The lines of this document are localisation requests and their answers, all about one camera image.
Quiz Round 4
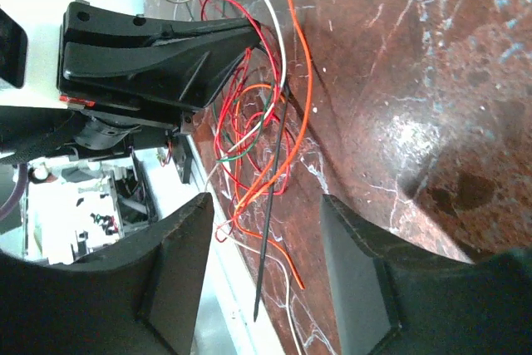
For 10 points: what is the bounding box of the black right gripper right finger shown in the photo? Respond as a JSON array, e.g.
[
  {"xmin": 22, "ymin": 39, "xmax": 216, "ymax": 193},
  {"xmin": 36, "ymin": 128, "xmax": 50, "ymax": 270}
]
[{"xmin": 320, "ymin": 195, "xmax": 531, "ymax": 354}]

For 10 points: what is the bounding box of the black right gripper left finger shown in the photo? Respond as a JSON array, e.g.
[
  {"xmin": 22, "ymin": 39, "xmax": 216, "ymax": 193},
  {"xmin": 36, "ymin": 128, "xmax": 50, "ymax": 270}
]
[{"xmin": 1, "ymin": 193, "xmax": 214, "ymax": 354}]

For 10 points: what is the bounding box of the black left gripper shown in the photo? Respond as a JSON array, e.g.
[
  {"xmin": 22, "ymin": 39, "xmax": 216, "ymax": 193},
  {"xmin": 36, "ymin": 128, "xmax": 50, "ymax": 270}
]
[{"xmin": 1, "ymin": 2, "xmax": 260, "ymax": 160}]

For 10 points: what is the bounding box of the white wire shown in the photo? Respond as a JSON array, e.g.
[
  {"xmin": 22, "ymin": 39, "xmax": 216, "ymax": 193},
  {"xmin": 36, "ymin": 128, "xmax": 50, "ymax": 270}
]
[{"xmin": 160, "ymin": 0, "xmax": 304, "ymax": 355}]

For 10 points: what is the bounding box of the green wire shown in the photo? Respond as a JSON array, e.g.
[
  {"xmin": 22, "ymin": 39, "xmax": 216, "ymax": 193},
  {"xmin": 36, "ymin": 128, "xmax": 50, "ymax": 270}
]
[{"xmin": 180, "ymin": 0, "xmax": 278, "ymax": 164}]

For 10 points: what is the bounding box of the red wire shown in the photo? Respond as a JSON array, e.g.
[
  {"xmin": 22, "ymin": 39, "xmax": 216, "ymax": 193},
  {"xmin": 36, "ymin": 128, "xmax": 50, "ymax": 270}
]
[{"xmin": 195, "ymin": 0, "xmax": 294, "ymax": 244}]

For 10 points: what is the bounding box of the black zip tie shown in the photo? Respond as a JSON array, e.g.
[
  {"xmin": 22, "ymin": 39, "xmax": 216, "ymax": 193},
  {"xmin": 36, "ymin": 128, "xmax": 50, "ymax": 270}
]
[{"xmin": 253, "ymin": 81, "xmax": 290, "ymax": 322}]

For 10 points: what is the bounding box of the orange wire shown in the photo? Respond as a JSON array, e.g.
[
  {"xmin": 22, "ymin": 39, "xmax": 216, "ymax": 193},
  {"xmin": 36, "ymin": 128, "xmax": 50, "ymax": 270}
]
[{"xmin": 182, "ymin": 0, "xmax": 313, "ymax": 290}]

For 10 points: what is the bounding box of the aluminium front rail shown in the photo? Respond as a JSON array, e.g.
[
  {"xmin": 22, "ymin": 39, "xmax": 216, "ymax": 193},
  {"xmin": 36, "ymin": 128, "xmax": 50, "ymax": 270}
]
[{"xmin": 182, "ymin": 134, "xmax": 275, "ymax": 355}]

